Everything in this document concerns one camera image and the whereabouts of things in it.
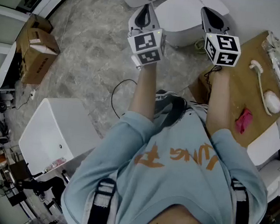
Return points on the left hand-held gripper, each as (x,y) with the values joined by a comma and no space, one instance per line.
(147,44)

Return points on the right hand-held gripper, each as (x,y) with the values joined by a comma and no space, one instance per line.
(226,49)

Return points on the person's left forearm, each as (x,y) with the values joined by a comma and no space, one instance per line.
(144,94)

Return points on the clear plastic bag of parts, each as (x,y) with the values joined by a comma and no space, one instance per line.
(275,56)

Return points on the large brown cardboard box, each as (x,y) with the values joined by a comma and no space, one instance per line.
(237,89)

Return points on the person's left shoe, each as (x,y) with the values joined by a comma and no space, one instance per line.
(164,94)

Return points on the person's shoe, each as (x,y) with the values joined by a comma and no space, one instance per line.
(197,106)
(164,94)

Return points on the person's right shoe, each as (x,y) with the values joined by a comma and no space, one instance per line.
(197,106)

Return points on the pink cloth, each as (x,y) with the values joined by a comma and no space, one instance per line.
(244,120)

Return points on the small brown cardboard box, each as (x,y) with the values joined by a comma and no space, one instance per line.
(38,22)

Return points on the stacked small cardboard boxes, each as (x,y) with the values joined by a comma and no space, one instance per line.
(39,66)

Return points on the white ceramic slab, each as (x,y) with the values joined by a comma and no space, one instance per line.
(263,144)

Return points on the white rectangular basin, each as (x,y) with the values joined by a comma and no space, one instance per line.
(53,129)

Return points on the person's light blue shirt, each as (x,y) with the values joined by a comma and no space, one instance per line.
(173,177)

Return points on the black office chair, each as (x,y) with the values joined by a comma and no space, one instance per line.
(45,186)

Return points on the person's bare neck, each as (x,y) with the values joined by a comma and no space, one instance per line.
(175,222)

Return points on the standing fan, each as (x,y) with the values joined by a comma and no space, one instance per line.
(1,187)

